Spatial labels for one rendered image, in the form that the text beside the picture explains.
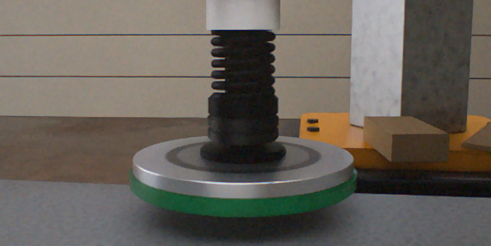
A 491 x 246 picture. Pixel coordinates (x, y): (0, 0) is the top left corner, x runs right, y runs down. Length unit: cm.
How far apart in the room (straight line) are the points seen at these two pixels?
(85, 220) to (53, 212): 4
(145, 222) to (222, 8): 21
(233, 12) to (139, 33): 620
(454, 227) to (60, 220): 37
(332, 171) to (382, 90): 76
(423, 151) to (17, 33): 651
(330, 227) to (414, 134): 48
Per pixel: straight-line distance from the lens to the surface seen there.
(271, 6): 50
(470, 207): 61
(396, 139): 96
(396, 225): 53
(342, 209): 56
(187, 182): 45
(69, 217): 56
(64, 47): 697
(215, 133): 51
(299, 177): 46
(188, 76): 659
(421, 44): 121
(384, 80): 123
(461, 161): 111
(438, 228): 53
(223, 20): 50
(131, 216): 55
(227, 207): 44
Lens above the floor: 100
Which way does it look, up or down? 8 degrees down
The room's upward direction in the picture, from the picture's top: straight up
